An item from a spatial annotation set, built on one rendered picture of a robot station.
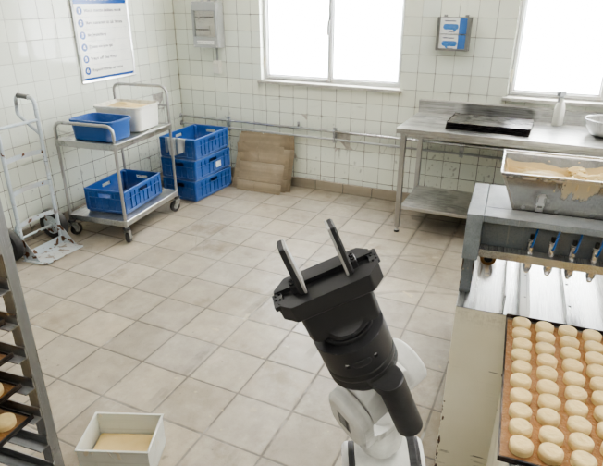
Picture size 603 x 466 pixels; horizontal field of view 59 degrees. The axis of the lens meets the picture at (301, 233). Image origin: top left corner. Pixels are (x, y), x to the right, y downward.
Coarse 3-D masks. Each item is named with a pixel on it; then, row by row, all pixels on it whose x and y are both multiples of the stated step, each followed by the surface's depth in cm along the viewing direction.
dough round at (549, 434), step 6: (546, 426) 121; (552, 426) 121; (540, 432) 120; (546, 432) 120; (552, 432) 120; (558, 432) 120; (540, 438) 120; (546, 438) 118; (552, 438) 118; (558, 438) 118; (558, 444) 117
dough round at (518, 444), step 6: (510, 438) 118; (516, 438) 118; (522, 438) 118; (510, 444) 117; (516, 444) 116; (522, 444) 116; (528, 444) 116; (510, 450) 117; (516, 450) 115; (522, 450) 115; (528, 450) 115; (522, 456) 115; (528, 456) 115
